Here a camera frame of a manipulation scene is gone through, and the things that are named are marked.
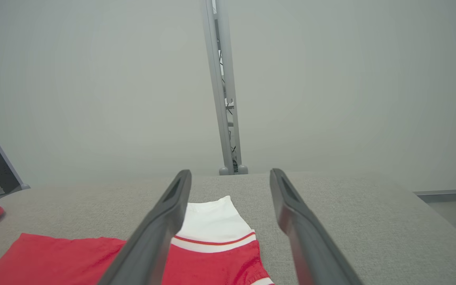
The red jersey with white sleeves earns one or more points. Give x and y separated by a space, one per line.
73 261

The grey floor rail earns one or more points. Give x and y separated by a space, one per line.
441 192

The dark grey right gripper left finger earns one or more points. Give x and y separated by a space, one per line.
149 253

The grey metal partition post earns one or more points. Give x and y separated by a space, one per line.
222 79

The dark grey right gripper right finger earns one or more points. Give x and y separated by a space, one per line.
315 257

